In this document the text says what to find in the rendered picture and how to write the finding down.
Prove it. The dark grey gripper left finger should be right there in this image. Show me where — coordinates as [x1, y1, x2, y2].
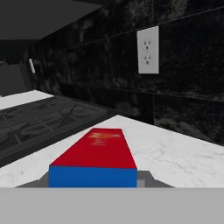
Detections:
[16, 171, 51, 189]

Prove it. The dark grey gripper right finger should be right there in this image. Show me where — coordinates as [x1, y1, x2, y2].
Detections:
[136, 170, 175, 189]

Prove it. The red and blue food box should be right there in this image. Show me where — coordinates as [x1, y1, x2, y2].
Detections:
[48, 127, 138, 189]

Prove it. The black gas hob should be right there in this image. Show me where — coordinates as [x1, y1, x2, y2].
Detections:
[0, 94, 118, 168]

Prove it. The dark grey fridge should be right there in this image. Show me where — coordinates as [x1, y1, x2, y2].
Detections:
[0, 62, 35, 97]

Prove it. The dark grey range hood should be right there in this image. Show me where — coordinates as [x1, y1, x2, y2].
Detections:
[0, 0, 103, 41]

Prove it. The small white wall switch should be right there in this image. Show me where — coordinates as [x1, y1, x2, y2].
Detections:
[28, 58, 37, 74]

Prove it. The white wall power socket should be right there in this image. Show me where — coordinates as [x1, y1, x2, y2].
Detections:
[136, 25, 160, 75]

